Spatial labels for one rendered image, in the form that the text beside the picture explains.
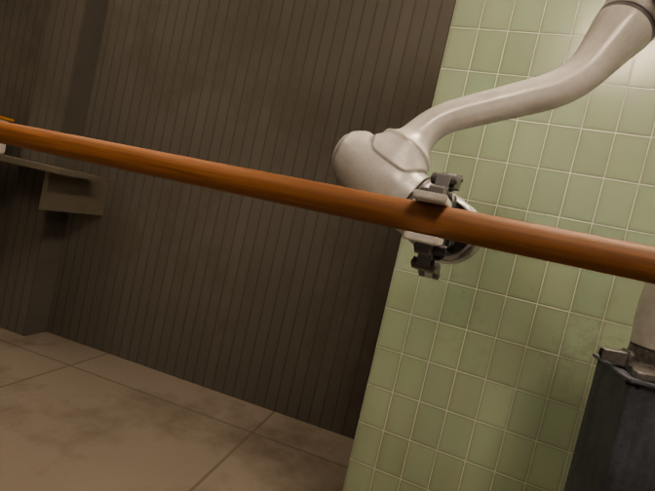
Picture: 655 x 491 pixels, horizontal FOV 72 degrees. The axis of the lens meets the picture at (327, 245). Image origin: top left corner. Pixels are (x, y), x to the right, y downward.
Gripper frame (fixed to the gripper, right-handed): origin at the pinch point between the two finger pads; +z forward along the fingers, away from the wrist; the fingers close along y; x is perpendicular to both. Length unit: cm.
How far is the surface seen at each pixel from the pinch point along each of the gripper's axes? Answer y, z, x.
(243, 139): -33, -196, 141
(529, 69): -62, -124, -7
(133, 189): 11, -192, 211
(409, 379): 54, -123, 8
